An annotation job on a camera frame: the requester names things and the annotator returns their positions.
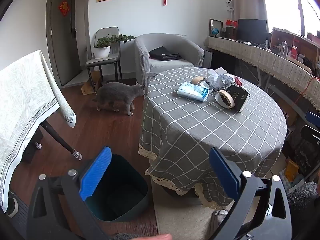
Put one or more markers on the blue white tissue pack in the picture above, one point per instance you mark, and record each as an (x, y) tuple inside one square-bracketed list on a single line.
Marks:
[(192, 91)]

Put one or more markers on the white plant pot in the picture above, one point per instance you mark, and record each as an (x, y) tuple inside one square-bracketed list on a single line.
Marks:
[(101, 52)]

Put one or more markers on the person's left hand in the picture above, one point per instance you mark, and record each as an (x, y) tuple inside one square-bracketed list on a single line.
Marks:
[(160, 237)]

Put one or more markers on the white paper ball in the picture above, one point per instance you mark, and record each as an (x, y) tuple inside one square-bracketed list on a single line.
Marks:
[(218, 80)]

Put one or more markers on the dark green trash bin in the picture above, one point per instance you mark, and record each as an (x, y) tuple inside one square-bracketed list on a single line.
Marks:
[(117, 195)]

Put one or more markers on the grey door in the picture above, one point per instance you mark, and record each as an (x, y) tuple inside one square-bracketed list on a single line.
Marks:
[(62, 42)]

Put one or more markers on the black monitor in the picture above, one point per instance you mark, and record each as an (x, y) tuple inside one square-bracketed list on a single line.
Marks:
[(251, 30)]

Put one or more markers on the beige fringed desk cloth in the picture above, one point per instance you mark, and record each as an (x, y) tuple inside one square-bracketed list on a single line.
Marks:
[(262, 55)]

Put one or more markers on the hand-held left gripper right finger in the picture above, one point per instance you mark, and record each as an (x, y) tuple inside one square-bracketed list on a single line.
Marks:
[(222, 177)]

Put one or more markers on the wooden desk shelf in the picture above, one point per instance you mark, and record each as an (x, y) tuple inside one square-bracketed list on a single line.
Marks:
[(277, 36)]

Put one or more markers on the picture frame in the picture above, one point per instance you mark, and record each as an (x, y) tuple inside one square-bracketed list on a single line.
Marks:
[(215, 22)]

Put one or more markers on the white security camera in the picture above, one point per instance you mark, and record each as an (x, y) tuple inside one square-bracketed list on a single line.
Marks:
[(229, 1)]

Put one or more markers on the green potted plant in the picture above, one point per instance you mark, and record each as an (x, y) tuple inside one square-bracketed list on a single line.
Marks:
[(102, 42)]

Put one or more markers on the white-lined tape roll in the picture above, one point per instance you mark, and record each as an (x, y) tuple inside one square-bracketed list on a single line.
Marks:
[(208, 86)]

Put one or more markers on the yellow bag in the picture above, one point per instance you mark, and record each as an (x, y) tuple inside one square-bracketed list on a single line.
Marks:
[(292, 171)]

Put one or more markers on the grey armchair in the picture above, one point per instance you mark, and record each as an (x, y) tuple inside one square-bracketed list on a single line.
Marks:
[(142, 55)]

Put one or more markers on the dark brown box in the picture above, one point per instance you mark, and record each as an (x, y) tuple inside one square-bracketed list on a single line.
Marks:
[(230, 33)]

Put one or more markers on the small blue globe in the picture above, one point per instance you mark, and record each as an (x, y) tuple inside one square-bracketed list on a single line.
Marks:
[(215, 31)]

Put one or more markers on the pale green patterned tablecloth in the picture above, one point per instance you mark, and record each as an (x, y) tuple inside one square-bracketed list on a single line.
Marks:
[(25, 92)]

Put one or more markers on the person's left forearm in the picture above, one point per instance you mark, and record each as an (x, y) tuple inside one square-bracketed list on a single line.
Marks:
[(125, 237)]

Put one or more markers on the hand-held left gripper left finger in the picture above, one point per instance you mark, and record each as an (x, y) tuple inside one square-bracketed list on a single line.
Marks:
[(96, 172)]

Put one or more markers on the small brown tape roll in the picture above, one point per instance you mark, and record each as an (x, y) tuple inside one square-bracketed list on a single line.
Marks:
[(195, 80)]

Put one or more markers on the black box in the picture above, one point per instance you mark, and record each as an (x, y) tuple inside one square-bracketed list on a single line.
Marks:
[(238, 95)]

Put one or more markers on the black handbag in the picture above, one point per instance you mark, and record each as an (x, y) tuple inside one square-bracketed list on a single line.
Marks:
[(162, 53)]

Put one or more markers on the grey shoe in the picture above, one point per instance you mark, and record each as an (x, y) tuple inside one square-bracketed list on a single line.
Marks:
[(220, 218)]

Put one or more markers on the large brown tape roll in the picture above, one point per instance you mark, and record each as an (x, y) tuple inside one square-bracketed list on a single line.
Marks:
[(228, 97)]

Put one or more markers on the small red flag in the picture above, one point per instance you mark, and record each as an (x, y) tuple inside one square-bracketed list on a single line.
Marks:
[(234, 23), (228, 22)]

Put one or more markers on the grey cat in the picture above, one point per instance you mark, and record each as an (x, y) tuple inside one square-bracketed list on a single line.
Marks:
[(115, 95)]

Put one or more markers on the black white shoe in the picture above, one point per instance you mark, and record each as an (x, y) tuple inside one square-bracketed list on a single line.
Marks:
[(12, 207)]

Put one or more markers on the red door decoration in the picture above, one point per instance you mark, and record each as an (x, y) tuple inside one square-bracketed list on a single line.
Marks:
[(64, 8)]

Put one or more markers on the dark table leg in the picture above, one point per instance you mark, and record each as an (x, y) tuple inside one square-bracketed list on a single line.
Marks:
[(57, 137)]

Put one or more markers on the person's right forearm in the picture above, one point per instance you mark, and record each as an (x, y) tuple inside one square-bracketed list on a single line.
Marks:
[(302, 192)]

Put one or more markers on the grey checked tablecloth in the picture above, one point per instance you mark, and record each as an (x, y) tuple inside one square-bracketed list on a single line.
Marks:
[(200, 135)]

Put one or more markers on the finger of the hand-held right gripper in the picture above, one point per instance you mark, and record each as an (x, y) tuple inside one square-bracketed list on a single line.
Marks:
[(313, 117)]

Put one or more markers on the grey dining chair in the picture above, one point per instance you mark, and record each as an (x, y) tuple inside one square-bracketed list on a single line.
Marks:
[(100, 62)]

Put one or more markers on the flat cardboard box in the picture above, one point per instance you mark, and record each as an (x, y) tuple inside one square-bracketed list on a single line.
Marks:
[(87, 88)]

